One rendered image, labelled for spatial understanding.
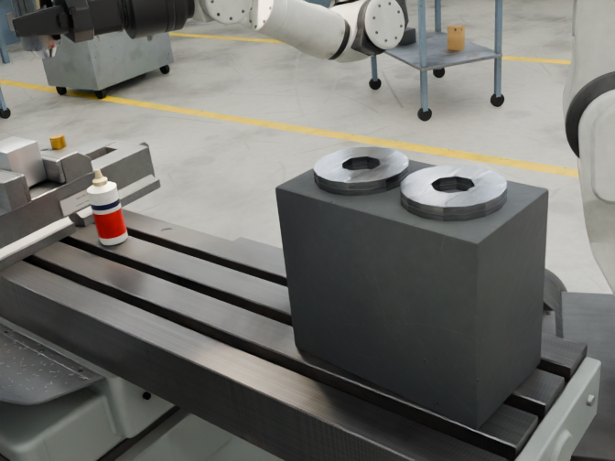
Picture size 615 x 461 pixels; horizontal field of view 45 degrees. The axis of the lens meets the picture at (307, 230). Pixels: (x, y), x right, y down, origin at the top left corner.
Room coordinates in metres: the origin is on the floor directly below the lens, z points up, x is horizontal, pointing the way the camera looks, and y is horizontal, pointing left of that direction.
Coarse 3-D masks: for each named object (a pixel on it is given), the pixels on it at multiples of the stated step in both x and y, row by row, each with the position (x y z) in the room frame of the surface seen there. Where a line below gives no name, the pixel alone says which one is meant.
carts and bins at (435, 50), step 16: (496, 0) 4.10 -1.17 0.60; (496, 16) 4.10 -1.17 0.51; (432, 32) 4.82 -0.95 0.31; (448, 32) 4.30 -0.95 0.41; (464, 32) 4.29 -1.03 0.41; (496, 32) 4.10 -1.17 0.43; (400, 48) 4.47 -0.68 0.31; (416, 48) 4.42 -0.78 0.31; (432, 48) 4.38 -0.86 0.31; (448, 48) 4.30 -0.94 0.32; (464, 48) 4.30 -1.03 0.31; (480, 48) 4.25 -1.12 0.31; (496, 48) 4.10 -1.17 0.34; (416, 64) 4.06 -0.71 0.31; (432, 64) 4.03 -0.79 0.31; (448, 64) 4.01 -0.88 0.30; (496, 64) 4.09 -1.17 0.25; (496, 80) 4.09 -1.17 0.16; (0, 96) 5.02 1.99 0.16; (496, 96) 4.09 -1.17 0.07; (0, 112) 5.00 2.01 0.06
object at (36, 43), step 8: (32, 0) 0.91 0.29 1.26; (40, 0) 0.92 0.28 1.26; (48, 0) 0.93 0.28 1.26; (16, 8) 0.91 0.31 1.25; (24, 8) 0.91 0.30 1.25; (32, 8) 0.91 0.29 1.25; (40, 8) 0.91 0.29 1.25; (16, 16) 0.92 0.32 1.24; (24, 40) 0.91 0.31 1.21; (32, 40) 0.91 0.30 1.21; (40, 40) 0.91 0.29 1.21; (48, 40) 0.91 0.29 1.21; (56, 40) 0.92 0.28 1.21; (24, 48) 0.92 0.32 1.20; (32, 48) 0.91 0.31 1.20; (40, 48) 0.91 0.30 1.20; (48, 48) 0.91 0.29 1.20
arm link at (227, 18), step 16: (176, 0) 0.96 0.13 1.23; (192, 0) 0.98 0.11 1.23; (208, 0) 0.96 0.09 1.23; (224, 0) 0.97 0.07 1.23; (240, 0) 0.98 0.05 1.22; (176, 16) 0.97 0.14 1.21; (192, 16) 1.00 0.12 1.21; (208, 16) 0.99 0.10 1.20; (224, 16) 0.97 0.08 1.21; (240, 16) 0.98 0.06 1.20
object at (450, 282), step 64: (320, 192) 0.62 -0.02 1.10; (384, 192) 0.60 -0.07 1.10; (448, 192) 0.59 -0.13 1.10; (512, 192) 0.57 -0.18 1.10; (320, 256) 0.61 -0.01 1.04; (384, 256) 0.55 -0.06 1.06; (448, 256) 0.51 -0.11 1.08; (512, 256) 0.53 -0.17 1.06; (320, 320) 0.61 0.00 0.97; (384, 320) 0.56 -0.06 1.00; (448, 320) 0.51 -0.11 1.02; (512, 320) 0.53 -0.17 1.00; (384, 384) 0.56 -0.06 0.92; (448, 384) 0.51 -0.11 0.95; (512, 384) 0.53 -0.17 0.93
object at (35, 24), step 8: (48, 8) 0.91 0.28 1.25; (56, 8) 0.91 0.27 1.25; (24, 16) 0.90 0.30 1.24; (32, 16) 0.90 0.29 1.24; (40, 16) 0.90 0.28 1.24; (48, 16) 0.91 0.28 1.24; (56, 16) 0.91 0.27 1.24; (64, 16) 0.91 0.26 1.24; (16, 24) 0.89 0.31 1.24; (24, 24) 0.90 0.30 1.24; (32, 24) 0.90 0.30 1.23; (40, 24) 0.90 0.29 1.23; (48, 24) 0.91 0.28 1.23; (56, 24) 0.91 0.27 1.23; (64, 24) 0.91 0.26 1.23; (16, 32) 0.89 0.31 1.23; (24, 32) 0.89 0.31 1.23; (32, 32) 0.90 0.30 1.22; (40, 32) 0.90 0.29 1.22; (48, 32) 0.91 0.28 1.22; (56, 32) 0.91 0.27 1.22; (64, 32) 0.91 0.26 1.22
